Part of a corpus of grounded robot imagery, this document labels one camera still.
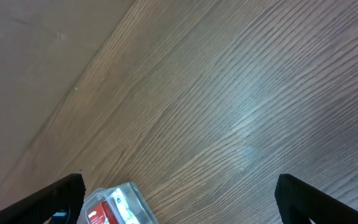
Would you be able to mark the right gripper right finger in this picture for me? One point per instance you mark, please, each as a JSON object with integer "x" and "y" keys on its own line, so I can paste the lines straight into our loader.
{"x": 300, "y": 203}

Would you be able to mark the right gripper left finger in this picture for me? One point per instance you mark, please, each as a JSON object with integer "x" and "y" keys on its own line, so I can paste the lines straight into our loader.
{"x": 59, "y": 202}

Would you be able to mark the red medicine box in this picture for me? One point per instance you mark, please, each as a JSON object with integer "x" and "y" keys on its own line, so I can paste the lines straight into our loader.
{"x": 101, "y": 214}

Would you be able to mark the clear plastic container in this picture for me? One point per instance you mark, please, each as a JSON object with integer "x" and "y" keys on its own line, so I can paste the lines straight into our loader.
{"x": 126, "y": 202}

